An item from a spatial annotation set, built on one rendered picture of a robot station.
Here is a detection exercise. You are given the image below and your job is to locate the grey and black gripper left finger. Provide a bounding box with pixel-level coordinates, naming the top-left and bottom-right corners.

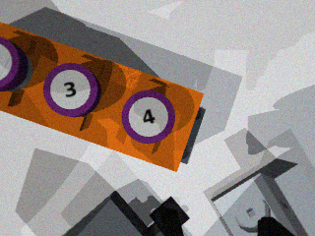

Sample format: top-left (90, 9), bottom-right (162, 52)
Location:
top-left (165, 216), bottom-right (184, 236)

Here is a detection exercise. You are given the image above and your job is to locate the grey key housing panel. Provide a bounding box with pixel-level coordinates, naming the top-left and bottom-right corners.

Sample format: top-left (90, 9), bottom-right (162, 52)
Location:
top-left (63, 190), bottom-right (190, 236)

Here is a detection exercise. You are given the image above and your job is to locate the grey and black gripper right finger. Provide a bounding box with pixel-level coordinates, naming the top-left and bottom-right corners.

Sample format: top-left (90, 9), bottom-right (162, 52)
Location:
top-left (257, 217), bottom-right (294, 236)

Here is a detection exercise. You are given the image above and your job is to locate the grey cap tray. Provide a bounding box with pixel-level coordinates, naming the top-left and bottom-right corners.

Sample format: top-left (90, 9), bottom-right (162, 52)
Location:
top-left (211, 158), bottom-right (315, 236)

